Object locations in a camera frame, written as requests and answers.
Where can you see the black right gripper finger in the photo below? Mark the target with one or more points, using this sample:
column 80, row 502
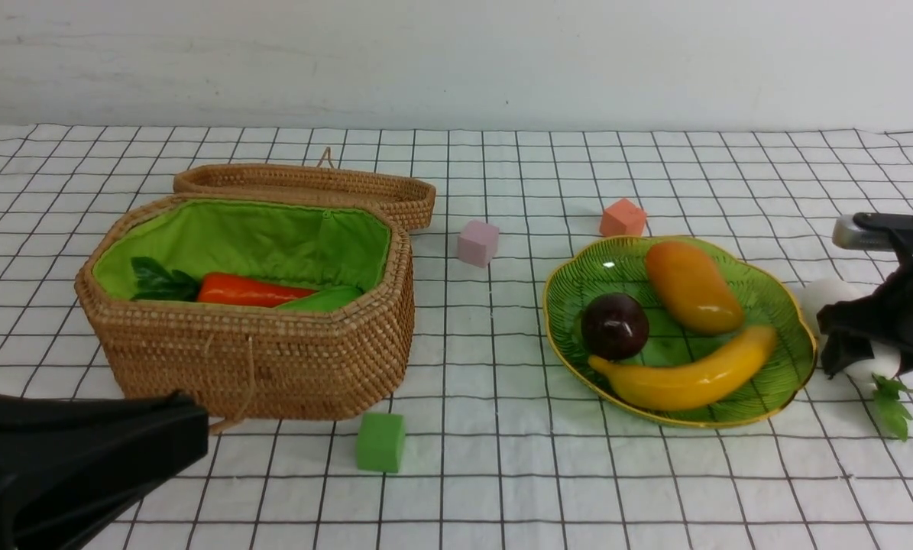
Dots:
column 855, row 317
column 842, row 350

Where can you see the white radish with leaves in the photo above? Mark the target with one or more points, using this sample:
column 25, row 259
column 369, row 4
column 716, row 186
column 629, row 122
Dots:
column 880, row 376

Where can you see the orange yellow mango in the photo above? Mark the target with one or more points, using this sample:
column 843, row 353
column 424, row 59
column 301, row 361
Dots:
column 690, row 286

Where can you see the yellow banana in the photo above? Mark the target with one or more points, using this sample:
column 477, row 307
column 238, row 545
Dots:
column 694, row 385

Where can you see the dark purple mangosteen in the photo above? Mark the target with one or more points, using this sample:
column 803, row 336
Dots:
column 614, row 327

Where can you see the green vegetable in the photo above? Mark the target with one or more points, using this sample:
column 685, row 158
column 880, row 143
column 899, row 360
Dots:
column 326, row 300

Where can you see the orange carrot with leaves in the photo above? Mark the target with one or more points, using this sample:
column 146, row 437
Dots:
column 153, row 282

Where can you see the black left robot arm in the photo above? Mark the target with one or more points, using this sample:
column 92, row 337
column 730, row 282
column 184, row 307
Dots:
column 70, row 468

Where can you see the orange foam cube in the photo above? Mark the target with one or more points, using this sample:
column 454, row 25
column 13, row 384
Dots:
column 623, row 218

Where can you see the green leaf-shaped plastic plate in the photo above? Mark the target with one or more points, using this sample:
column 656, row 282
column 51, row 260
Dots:
column 616, row 265

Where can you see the pink foam cube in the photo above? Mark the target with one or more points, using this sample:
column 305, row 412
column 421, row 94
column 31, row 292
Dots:
column 478, row 243

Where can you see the woven wicker basket lid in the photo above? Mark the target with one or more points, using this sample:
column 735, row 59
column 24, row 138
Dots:
column 407, row 201

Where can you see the green foam cube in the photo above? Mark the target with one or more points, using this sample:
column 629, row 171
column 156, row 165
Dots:
column 379, row 445

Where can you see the woven wicker basket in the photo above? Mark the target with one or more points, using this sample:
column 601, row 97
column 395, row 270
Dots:
column 245, row 362

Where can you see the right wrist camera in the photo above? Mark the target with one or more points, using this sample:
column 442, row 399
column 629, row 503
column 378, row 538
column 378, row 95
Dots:
column 870, row 231

